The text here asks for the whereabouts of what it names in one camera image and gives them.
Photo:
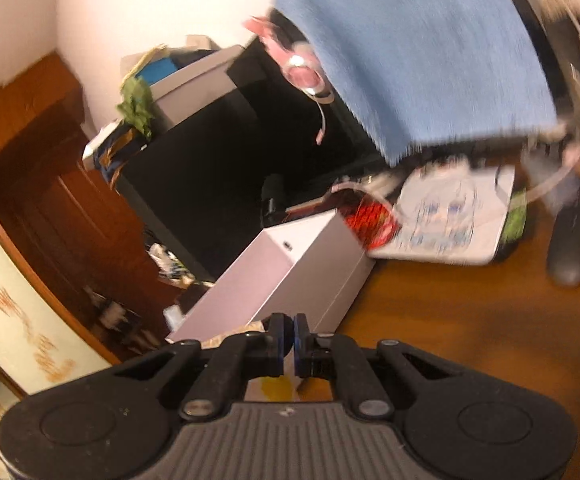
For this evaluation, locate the black cabinet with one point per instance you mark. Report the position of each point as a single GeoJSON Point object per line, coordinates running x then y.
{"type": "Point", "coordinates": [195, 185]}

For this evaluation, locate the white rectangular box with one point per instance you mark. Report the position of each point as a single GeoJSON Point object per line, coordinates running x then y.
{"type": "Point", "coordinates": [280, 280]}

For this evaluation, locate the green crumpled cloth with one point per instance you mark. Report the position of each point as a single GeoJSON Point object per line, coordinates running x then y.
{"type": "Point", "coordinates": [137, 102]}

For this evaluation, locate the white printed bag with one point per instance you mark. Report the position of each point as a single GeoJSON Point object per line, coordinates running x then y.
{"type": "Point", "coordinates": [444, 220]}

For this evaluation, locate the red packet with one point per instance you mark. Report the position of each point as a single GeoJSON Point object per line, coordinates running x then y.
{"type": "Point", "coordinates": [369, 220]}

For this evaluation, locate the blue towel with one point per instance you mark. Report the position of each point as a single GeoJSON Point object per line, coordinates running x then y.
{"type": "Point", "coordinates": [409, 50]}

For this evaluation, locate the pink headphones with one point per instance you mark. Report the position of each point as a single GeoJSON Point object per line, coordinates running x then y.
{"type": "Point", "coordinates": [302, 72]}

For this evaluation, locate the grey box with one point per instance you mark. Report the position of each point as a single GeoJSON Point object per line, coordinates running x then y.
{"type": "Point", "coordinates": [195, 85]}

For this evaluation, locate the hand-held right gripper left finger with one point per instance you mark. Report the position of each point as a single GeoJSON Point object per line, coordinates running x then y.
{"type": "Point", "coordinates": [281, 342]}

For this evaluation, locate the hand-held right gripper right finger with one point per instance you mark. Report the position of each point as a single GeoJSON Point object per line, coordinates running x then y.
{"type": "Point", "coordinates": [300, 342]}

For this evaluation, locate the dark printed bag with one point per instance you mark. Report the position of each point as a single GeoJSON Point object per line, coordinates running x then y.
{"type": "Point", "coordinates": [110, 152]}

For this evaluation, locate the green packet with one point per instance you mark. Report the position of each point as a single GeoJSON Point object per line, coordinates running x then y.
{"type": "Point", "coordinates": [515, 220]}

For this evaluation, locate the yellow paper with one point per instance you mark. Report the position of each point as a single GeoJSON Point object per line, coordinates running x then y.
{"type": "Point", "coordinates": [275, 390]}

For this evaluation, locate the brown wooden door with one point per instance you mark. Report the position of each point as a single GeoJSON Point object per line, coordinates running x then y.
{"type": "Point", "coordinates": [70, 210]}

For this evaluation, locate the black rounded object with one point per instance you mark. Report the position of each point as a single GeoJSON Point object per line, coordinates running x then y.
{"type": "Point", "coordinates": [572, 245]}

